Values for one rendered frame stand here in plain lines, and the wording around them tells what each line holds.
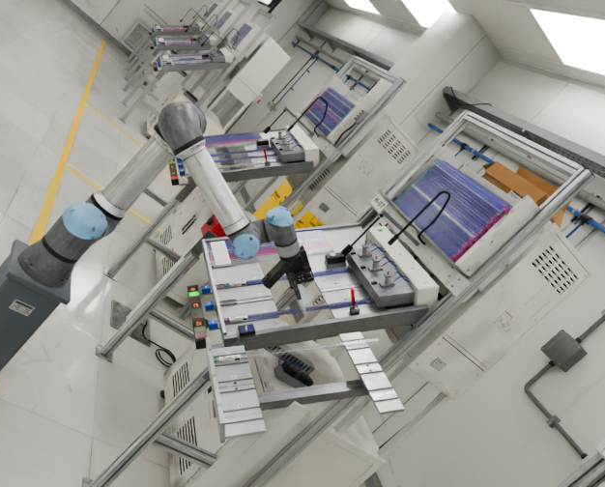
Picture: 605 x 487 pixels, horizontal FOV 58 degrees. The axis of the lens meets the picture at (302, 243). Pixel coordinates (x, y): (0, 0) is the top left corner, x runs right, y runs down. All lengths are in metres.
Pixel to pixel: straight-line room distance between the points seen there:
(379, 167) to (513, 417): 1.60
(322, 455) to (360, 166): 1.70
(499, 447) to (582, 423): 0.46
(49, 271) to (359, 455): 1.36
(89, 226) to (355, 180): 1.97
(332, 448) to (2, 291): 1.30
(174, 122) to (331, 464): 1.44
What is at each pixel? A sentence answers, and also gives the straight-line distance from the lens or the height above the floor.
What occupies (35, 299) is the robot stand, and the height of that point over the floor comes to 0.50.
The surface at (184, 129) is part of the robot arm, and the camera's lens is 1.54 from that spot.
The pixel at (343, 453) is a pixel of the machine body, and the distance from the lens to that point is 2.29.
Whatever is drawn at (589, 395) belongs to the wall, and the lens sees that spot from 3.27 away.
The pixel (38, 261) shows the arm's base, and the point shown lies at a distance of 1.71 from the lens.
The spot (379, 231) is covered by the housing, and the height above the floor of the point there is 1.27.
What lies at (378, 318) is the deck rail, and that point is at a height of 1.08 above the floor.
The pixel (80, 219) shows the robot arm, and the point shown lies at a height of 0.77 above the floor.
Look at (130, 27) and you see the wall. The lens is 10.27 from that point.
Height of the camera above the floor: 1.40
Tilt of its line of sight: 10 degrees down
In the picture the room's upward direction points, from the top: 44 degrees clockwise
